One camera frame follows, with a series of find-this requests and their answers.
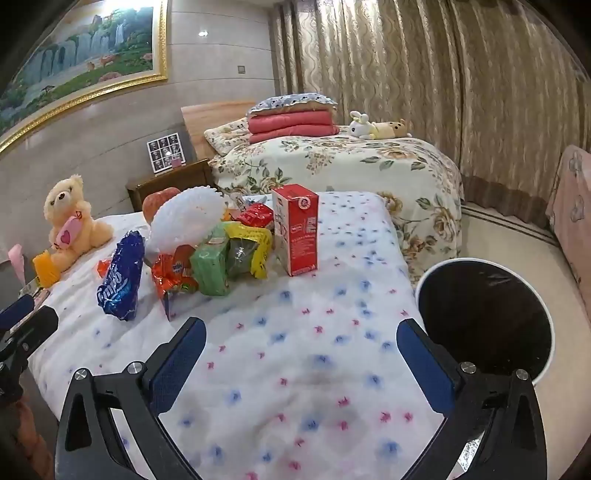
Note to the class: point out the yellow plush toy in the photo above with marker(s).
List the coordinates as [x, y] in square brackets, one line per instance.
[392, 128]

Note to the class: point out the gold framed landscape painting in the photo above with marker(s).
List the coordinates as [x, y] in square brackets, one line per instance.
[83, 46]

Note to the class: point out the red apple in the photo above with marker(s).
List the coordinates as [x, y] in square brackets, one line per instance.
[154, 203]

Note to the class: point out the blue snack packet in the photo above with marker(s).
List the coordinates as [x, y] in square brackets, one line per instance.
[120, 277]

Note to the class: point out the pink paper piece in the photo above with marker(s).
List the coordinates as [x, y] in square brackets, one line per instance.
[16, 261]

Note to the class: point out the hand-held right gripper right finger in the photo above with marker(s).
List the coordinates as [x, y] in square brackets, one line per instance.
[425, 364]

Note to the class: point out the orange snack packet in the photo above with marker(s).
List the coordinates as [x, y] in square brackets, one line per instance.
[173, 272]

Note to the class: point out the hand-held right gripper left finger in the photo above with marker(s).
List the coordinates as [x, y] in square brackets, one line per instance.
[180, 364]

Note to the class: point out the floral bed cover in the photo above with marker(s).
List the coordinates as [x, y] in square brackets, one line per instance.
[346, 157]

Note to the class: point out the red snack packet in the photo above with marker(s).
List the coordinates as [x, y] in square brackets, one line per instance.
[254, 214]

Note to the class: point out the pink heart print cover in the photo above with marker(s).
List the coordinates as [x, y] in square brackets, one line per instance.
[572, 207]

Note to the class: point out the floral pillow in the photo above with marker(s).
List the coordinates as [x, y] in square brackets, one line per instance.
[226, 134]

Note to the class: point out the wooden headboard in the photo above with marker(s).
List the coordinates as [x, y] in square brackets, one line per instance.
[207, 115]

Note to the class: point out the wooden nightstand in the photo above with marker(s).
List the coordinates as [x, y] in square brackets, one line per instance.
[184, 177]

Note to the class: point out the white foam fruit net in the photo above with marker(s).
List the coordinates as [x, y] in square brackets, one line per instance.
[184, 217]

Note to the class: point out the cream teddy bear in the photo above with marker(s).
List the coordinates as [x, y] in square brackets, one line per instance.
[64, 198]

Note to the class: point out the yellow green snack packet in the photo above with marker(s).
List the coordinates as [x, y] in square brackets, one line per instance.
[249, 249]

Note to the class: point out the white trash bin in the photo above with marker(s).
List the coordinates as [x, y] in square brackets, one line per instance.
[485, 314]

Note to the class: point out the green carton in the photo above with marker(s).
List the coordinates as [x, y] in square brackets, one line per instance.
[210, 267]

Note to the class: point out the red milk carton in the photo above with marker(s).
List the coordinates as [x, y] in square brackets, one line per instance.
[295, 230]

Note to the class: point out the beige patterned curtain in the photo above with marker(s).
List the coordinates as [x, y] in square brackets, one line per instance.
[415, 69]

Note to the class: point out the blue white dotted pillow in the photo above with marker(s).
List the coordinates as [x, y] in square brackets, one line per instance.
[286, 101]

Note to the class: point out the small pink card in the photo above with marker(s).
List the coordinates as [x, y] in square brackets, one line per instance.
[176, 162]

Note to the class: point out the photo grid frame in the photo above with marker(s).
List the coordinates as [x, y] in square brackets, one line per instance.
[159, 150]

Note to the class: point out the folded pink blanket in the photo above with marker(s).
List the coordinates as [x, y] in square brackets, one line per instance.
[291, 124]

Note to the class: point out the white spotted blanket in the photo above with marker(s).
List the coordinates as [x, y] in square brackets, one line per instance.
[300, 346]

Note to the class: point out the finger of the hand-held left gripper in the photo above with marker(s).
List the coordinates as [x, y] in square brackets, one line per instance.
[16, 310]
[34, 328]

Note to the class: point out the small printed packet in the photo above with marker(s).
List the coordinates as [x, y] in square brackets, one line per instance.
[34, 290]

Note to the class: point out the white rabbit plush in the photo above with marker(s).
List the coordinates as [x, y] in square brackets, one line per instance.
[360, 127]

